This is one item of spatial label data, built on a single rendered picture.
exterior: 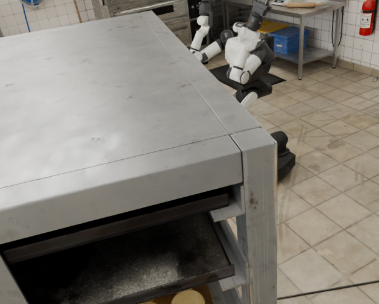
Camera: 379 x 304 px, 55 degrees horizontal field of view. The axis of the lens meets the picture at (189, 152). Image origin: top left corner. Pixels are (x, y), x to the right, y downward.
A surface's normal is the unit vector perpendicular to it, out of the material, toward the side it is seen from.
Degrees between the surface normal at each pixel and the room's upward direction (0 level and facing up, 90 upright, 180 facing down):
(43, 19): 90
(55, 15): 90
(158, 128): 0
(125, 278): 0
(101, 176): 0
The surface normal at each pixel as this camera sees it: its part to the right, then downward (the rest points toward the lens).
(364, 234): -0.12, -0.84
